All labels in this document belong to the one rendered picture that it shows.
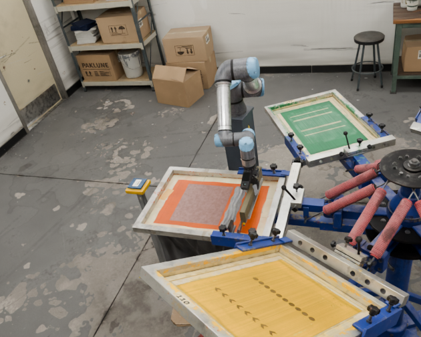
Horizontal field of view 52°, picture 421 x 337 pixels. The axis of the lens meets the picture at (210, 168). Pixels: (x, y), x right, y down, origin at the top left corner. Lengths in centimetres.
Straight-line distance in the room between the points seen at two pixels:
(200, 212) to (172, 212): 18
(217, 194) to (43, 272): 194
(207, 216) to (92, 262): 164
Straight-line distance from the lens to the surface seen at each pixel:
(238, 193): 262
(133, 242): 392
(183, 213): 257
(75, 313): 362
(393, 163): 223
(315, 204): 239
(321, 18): 593
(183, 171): 285
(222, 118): 237
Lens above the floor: 263
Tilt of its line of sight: 36 degrees down
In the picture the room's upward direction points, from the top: 11 degrees counter-clockwise
